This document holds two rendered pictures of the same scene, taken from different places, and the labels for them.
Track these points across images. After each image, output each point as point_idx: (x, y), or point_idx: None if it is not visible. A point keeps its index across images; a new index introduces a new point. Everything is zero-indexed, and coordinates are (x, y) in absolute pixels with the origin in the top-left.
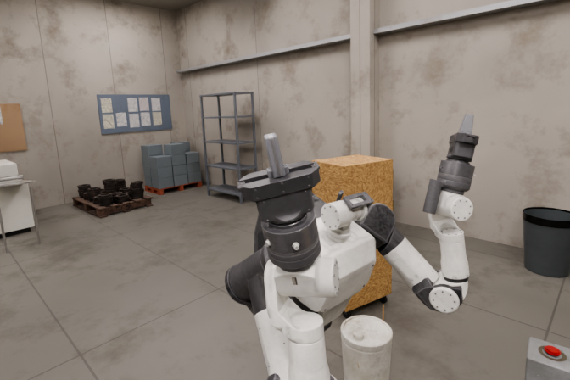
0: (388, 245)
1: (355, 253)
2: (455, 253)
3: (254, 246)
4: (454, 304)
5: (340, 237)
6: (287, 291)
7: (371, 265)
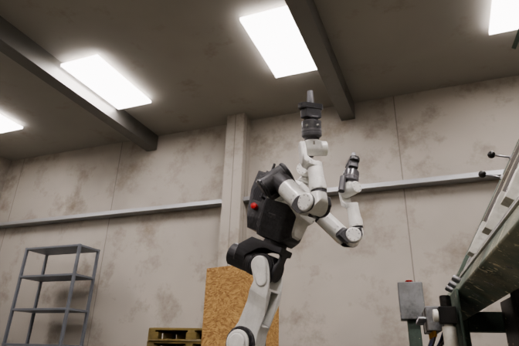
0: None
1: None
2: (356, 211)
3: (250, 198)
4: (358, 235)
5: (306, 181)
6: (310, 147)
7: None
